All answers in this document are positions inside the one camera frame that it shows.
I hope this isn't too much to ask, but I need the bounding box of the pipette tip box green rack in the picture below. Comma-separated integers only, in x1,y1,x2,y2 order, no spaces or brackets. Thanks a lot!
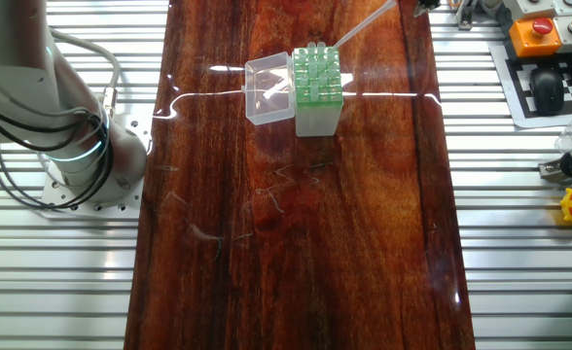
241,41,344,138

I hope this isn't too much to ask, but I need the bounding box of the orange emergency stop box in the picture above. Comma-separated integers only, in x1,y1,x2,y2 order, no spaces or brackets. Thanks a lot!
508,17,563,58

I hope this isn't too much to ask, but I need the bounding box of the checkerboard calibration sheet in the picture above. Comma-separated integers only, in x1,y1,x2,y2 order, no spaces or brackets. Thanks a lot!
488,41,572,131

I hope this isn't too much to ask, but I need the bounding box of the black computer mouse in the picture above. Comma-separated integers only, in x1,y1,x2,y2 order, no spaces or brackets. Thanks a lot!
528,66,568,117

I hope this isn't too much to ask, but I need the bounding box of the clear plastic cup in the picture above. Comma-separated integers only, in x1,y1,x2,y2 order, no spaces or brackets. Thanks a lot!
554,126,572,158

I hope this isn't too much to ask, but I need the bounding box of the glossy wood grain board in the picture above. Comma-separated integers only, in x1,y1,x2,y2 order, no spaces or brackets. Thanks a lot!
123,0,477,350

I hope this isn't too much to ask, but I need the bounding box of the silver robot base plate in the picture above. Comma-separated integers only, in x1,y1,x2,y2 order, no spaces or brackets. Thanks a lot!
40,112,154,219

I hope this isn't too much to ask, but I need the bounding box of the grey cable with metal plug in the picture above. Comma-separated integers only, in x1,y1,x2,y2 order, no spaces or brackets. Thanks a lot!
47,27,123,121

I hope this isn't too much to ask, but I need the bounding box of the black power cable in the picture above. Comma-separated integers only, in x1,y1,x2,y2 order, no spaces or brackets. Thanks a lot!
0,96,116,212

